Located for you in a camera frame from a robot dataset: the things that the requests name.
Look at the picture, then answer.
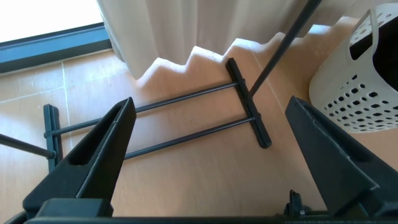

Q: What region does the beige curtain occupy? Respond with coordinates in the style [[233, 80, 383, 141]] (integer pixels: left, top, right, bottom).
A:
[[96, 0, 398, 80]]

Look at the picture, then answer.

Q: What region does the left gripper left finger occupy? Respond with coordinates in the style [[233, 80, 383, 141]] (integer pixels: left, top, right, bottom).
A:
[[22, 96, 137, 218]]

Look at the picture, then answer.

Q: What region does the white laundry basket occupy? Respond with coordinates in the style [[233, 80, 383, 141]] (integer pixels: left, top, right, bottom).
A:
[[308, 2, 398, 134]]

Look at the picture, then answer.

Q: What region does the window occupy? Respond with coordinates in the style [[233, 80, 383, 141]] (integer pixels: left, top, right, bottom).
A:
[[0, 0, 113, 74]]

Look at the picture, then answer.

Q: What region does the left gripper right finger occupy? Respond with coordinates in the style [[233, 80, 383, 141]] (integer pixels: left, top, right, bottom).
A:
[[285, 95, 398, 218]]

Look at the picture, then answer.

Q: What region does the heap of black clothes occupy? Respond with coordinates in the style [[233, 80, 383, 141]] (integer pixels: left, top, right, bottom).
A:
[[349, 15, 398, 85]]

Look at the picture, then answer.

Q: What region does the black clothes rack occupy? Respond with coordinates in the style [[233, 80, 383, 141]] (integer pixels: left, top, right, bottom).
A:
[[0, 0, 323, 174]]

